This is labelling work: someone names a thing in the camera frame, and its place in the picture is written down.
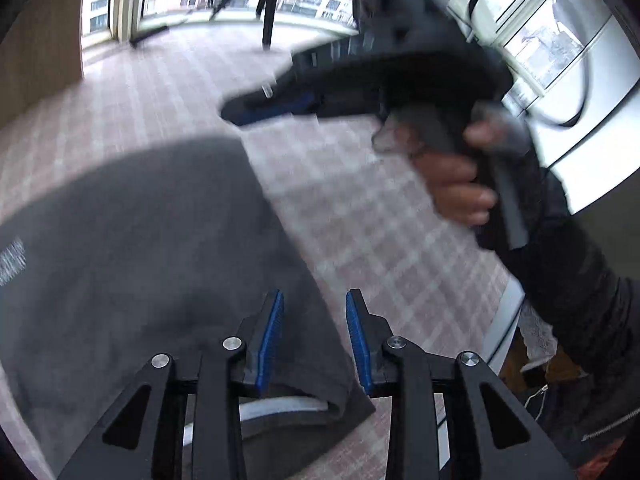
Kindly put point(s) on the grey daisy print t-shirt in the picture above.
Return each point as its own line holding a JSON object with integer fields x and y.
{"x": 150, "y": 260}

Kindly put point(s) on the pink plaid blanket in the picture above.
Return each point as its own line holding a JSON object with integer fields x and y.
{"x": 375, "y": 240}

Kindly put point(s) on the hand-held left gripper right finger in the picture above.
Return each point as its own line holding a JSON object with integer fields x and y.
{"x": 357, "y": 345}

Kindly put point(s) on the person's black jacket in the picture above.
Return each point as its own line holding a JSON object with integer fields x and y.
{"x": 590, "y": 410}

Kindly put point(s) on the white lace cloth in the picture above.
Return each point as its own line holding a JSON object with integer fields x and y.
{"x": 537, "y": 335}

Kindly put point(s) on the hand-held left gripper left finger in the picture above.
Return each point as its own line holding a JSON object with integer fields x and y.
{"x": 270, "y": 340}

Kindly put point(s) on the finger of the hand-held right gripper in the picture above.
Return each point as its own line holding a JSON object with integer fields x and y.
{"x": 330, "y": 67}
{"x": 280, "y": 107}

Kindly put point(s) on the black tripod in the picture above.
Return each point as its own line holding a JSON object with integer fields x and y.
{"x": 267, "y": 20}

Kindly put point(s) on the person's right forearm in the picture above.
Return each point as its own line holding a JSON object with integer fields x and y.
{"x": 575, "y": 285}

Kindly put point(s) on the large wooden board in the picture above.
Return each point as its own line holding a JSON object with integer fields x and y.
{"x": 40, "y": 50}

